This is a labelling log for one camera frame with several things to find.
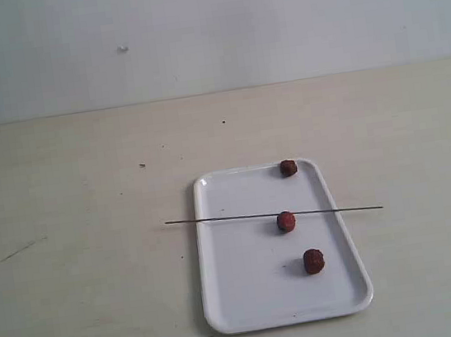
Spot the red meatball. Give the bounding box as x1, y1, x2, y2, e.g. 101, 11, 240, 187
276, 211, 296, 233
303, 248, 326, 275
280, 159, 298, 177

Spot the thin metal skewer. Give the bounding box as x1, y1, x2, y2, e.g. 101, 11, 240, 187
164, 205, 384, 226

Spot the white rectangular plastic tray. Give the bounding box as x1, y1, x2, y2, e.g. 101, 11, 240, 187
193, 158, 373, 335

